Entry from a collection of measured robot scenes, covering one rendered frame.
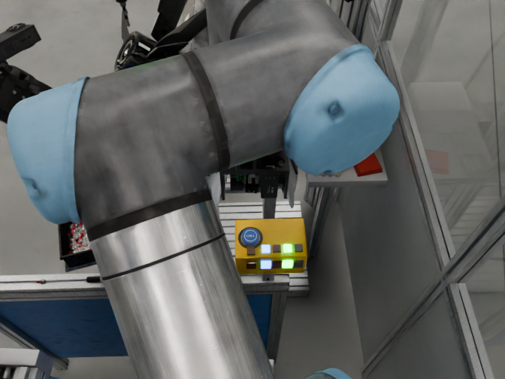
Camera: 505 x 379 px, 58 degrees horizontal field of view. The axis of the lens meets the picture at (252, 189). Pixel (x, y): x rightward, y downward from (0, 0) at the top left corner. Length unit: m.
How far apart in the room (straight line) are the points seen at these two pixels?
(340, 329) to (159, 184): 1.90
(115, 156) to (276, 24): 0.13
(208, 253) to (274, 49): 0.12
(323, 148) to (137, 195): 0.11
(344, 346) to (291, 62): 1.88
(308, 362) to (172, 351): 1.81
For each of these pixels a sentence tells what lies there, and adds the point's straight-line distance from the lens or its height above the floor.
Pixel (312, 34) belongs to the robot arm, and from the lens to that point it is 0.29.
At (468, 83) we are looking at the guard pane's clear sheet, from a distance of 1.10.
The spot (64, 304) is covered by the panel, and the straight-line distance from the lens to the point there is 1.48.
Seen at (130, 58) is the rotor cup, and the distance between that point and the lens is 1.19.
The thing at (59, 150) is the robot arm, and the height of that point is 1.81.
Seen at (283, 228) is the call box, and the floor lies 1.07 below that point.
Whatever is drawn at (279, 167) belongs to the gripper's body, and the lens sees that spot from 0.48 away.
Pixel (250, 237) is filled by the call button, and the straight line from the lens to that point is 1.03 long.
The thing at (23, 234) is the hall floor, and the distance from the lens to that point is 2.52.
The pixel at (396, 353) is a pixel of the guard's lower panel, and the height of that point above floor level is 0.50.
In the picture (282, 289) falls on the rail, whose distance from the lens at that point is 1.27.
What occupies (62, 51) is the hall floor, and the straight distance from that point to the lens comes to 3.38.
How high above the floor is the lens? 1.99
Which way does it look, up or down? 56 degrees down
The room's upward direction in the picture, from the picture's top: straight up
